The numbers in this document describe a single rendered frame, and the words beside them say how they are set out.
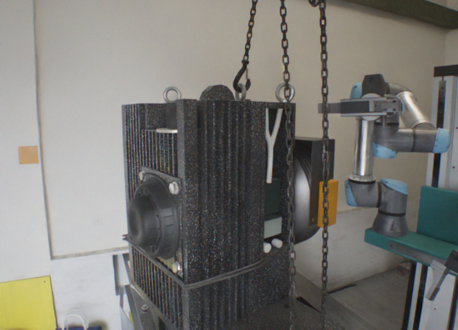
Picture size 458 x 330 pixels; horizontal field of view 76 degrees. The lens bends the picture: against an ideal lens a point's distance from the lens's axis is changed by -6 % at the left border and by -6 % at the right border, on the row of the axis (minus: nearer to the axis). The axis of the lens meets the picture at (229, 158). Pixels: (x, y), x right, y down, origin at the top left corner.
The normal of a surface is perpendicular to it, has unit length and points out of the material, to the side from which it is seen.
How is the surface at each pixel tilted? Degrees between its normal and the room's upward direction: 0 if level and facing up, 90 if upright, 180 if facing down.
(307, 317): 0
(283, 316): 0
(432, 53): 90
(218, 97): 90
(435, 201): 90
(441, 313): 90
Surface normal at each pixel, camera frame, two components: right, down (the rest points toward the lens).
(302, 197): -0.80, 0.08
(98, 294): 0.41, 0.12
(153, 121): 0.61, 0.11
